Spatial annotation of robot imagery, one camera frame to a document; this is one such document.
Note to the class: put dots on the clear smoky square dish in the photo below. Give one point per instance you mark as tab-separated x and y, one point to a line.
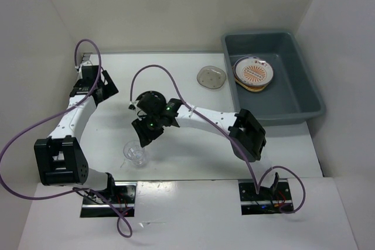
211	77

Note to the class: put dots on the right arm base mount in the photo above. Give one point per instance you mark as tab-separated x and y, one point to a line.
270	200

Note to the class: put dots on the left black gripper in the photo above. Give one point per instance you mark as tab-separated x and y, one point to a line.
109	88

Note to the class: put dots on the grey plastic bin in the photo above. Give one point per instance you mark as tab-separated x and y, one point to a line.
292	96

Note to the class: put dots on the black round plate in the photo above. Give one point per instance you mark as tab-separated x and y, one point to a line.
151	98

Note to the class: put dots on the clear plastic cup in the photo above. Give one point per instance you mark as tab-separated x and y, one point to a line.
135	153

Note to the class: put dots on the woven bamboo pattern tray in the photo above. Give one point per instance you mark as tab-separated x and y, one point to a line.
253	88

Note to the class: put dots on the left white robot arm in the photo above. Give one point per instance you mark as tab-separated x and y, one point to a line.
59	157

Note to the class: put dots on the orange patterned round plate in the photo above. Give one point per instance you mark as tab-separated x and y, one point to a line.
253	70

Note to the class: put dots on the purple round plate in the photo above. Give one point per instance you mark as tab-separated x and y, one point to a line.
250	86

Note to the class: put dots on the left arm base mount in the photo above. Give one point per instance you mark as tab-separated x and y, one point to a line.
122	198

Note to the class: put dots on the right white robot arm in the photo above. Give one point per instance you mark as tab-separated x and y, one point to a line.
241	129

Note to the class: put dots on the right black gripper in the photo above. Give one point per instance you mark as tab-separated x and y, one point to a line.
145	136

